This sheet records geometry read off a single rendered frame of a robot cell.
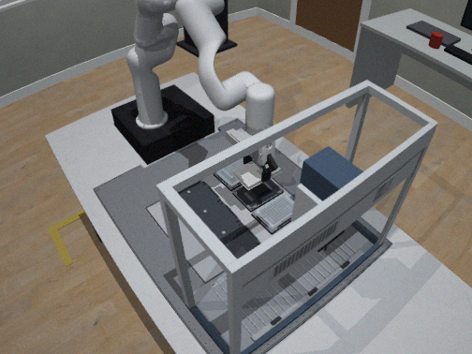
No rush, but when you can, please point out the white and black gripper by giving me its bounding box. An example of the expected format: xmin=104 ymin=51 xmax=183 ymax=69
xmin=243 ymin=141 xmax=278 ymax=182

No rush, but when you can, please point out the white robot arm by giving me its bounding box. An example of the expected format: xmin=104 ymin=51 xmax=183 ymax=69
xmin=126 ymin=0 xmax=275 ymax=145

